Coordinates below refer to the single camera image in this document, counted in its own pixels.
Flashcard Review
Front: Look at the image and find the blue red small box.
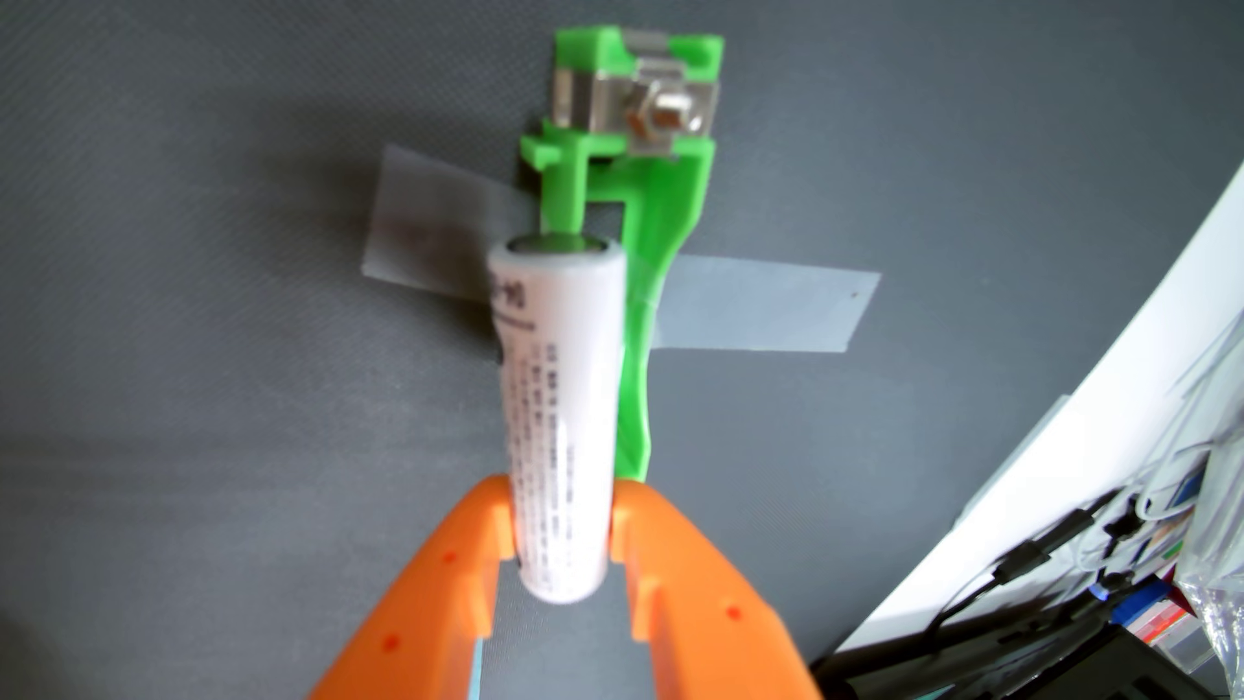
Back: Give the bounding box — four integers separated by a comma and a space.
1118, 578, 1197, 643

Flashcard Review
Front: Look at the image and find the dark grey mat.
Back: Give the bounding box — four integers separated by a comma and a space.
0, 0, 1244, 700

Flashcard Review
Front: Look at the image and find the clear plastic bag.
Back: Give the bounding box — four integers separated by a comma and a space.
1171, 389, 1244, 672

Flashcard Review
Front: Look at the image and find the black Dell laptop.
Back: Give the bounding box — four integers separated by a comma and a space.
811, 603, 1244, 700

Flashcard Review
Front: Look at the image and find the white cylindrical battery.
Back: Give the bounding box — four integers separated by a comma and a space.
486, 233, 628, 606

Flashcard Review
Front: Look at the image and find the green battery holder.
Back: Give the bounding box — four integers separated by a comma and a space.
519, 26, 726, 484

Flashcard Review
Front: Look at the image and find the translucent grey tape strip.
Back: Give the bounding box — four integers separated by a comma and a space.
362, 144, 882, 355

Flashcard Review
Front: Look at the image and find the black cable with adapter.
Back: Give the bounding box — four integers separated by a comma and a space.
923, 486, 1123, 662

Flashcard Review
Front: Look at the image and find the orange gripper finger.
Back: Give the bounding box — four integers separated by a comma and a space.
309, 474, 517, 700
609, 478, 822, 700

